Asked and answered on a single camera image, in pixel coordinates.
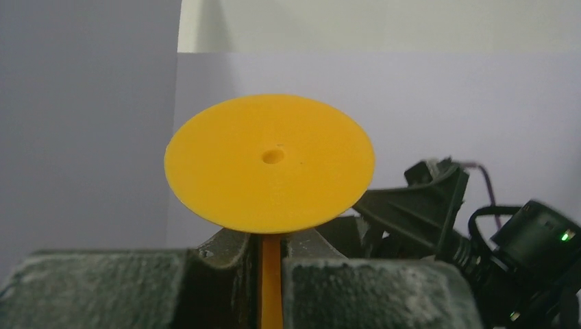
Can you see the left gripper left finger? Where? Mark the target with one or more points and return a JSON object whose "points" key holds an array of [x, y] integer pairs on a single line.
{"points": [[213, 285]]}

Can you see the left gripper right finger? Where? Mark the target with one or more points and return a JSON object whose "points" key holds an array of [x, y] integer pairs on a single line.
{"points": [[321, 288]]}

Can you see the orange plastic wine glass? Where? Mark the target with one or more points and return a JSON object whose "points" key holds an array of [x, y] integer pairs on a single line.
{"points": [[269, 165]]}

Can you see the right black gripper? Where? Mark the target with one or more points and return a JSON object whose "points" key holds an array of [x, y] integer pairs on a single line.
{"points": [[418, 221]]}

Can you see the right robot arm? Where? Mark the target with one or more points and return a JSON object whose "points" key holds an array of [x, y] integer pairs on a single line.
{"points": [[522, 262]]}

